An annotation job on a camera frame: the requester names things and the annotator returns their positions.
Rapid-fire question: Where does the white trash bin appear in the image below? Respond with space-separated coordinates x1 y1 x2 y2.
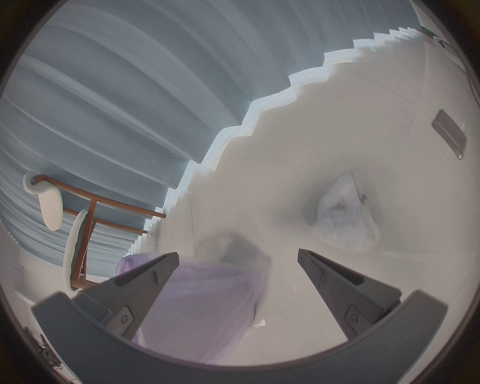
124 234 271 364

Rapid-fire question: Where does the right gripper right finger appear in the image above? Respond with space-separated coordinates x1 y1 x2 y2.
297 248 403 343

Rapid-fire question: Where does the purple plastic bag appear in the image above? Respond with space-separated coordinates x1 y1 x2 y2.
116 234 271 365

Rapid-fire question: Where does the white chair with wooden legs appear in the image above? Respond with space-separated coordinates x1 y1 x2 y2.
23 172 166 291

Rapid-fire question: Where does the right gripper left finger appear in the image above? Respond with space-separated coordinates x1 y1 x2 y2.
75 252 180 341

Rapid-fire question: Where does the pale blue curtain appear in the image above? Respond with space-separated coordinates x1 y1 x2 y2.
0 0 424 278

